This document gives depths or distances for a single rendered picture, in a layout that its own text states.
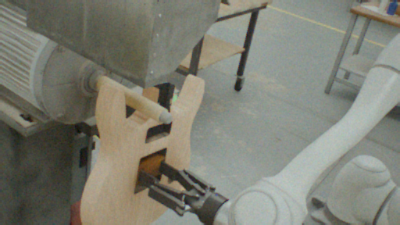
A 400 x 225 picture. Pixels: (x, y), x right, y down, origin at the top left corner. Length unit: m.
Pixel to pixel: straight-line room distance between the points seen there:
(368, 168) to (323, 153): 0.69
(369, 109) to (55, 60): 0.68
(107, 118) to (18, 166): 0.43
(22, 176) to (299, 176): 0.76
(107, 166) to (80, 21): 0.33
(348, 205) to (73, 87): 0.99
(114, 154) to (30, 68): 0.26
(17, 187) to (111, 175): 0.39
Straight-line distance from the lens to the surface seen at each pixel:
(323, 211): 1.64
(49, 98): 0.96
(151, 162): 1.03
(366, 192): 1.50
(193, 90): 1.07
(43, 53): 0.93
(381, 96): 1.02
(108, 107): 0.84
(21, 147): 1.19
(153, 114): 0.87
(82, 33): 0.74
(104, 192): 0.94
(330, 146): 0.85
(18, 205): 1.30
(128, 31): 0.66
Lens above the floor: 1.68
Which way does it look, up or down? 28 degrees down
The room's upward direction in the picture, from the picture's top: 12 degrees clockwise
